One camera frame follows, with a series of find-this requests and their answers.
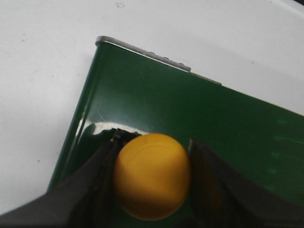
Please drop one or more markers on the green conveyor belt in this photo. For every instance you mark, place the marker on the green conveyor belt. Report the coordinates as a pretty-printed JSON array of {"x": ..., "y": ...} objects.
[{"x": 126, "y": 95}]

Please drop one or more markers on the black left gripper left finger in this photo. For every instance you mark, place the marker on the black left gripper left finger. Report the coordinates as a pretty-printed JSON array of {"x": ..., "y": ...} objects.
[{"x": 84, "y": 200}]

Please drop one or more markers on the aluminium conveyor frame rail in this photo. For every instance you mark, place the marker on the aluminium conveyor frame rail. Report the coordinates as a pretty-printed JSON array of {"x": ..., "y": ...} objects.
[{"x": 149, "y": 54}]

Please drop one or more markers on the yellow mushroom push button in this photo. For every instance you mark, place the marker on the yellow mushroom push button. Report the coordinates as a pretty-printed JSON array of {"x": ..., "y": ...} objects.
[{"x": 152, "y": 176}]

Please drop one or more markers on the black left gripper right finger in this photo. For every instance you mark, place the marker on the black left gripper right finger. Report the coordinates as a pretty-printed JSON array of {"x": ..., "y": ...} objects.
[{"x": 221, "y": 197}]

